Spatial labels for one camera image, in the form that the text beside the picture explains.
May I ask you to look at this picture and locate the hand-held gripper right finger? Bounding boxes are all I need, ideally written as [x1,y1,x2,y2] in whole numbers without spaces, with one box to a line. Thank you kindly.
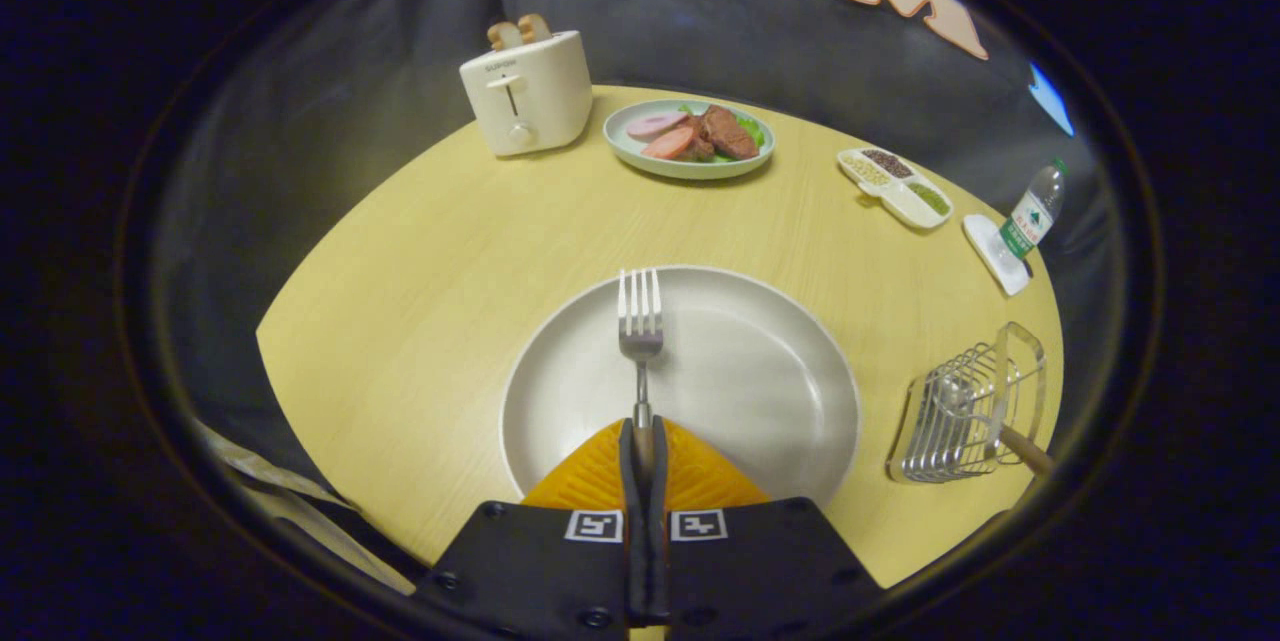
[648,416,886,641]

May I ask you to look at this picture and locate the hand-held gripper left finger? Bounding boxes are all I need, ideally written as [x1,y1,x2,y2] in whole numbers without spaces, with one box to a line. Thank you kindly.
[410,418,651,641]

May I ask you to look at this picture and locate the wooden-handled metal fork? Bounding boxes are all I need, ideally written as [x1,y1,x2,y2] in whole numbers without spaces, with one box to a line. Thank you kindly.
[617,268,665,482]

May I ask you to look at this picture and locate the large white round plate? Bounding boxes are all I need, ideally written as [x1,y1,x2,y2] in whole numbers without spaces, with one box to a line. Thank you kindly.
[500,265,861,512]

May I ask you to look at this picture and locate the clear cutlery rack tray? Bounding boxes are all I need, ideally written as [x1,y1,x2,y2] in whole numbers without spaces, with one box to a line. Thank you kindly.
[886,322,1048,484]

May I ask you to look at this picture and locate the white square coaster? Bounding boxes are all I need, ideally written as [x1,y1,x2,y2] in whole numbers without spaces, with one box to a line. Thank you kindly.
[962,213,1033,297]

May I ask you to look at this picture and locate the white divided seasoning dish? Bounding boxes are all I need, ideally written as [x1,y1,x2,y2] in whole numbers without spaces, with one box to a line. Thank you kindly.
[837,147,955,230]

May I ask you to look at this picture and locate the pale green food plate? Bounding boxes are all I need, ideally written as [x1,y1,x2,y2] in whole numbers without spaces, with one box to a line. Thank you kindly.
[603,99,776,181]

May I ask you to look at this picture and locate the red sausage slice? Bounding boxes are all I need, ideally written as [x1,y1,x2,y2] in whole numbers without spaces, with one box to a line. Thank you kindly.
[641,126,698,160]

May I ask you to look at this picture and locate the brown steak piece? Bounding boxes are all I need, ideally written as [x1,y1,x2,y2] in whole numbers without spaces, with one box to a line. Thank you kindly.
[697,105,760,160]

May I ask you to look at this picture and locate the green lettuce leaf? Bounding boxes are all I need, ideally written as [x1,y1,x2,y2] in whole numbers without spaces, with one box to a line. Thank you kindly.
[678,101,767,164]

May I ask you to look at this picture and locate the clear plastic water bottle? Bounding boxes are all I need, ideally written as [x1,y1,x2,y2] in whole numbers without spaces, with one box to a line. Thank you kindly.
[1000,159,1069,260]

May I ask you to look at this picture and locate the pink ham slice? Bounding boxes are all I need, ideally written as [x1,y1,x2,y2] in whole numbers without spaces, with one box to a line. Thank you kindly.
[627,112,691,142]

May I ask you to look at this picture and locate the white toaster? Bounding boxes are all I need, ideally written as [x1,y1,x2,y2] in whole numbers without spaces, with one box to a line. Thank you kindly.
[459,29,594,158]

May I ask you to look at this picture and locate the beige fabric strap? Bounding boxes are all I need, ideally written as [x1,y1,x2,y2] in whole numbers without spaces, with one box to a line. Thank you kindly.
[195,419,416,594]

